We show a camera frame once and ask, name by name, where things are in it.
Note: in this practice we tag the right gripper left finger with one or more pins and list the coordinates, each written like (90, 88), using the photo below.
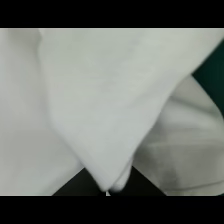
(78, 186)

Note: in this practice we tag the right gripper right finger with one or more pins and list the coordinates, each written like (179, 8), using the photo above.
(143, 185)

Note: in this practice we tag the white shirt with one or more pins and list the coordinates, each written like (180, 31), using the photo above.
(100, 100)

